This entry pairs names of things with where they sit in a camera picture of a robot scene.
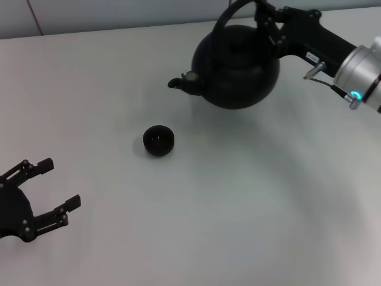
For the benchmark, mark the small dark teacup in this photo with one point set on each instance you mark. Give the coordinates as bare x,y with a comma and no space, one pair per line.
158,141

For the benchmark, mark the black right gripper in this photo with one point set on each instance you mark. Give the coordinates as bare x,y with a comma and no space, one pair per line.
312,38

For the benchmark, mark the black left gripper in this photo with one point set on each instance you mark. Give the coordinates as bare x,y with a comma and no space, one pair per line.
15,208

